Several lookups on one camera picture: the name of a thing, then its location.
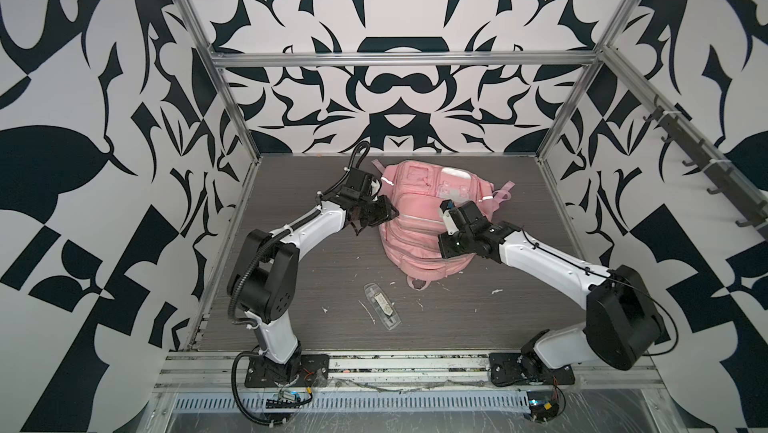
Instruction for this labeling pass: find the pink student backpack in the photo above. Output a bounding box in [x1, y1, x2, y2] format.
[372, 160, 514, 291]

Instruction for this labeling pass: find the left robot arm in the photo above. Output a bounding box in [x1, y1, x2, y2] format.
[226, 140, 398, 384]

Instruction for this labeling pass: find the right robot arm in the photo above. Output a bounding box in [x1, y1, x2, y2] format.
[438, 200, 668, 371]

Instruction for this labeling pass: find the clear plastic packet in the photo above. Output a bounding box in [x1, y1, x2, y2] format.
[364, 283, 401, 331]

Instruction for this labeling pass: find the green lit circuit board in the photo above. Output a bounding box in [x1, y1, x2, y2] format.
[524, 395, 567, 424]

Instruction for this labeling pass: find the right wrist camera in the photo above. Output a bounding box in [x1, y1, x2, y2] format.
[440, 199, 459, 235]

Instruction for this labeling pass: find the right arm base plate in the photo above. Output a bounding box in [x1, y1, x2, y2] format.
[488, 353, 576, 387]

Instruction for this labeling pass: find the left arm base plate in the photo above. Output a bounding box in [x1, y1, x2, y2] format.
[244, 354, 330, 388]

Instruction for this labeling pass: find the white cable duct strip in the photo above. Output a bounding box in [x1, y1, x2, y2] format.
[173, 390, 530, 414]

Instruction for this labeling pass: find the wall hook rail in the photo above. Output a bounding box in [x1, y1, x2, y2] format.
[644, 96, 767, 240]

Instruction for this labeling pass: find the aluminium cage frame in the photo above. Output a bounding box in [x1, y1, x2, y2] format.
[176, 0, 767, 361]

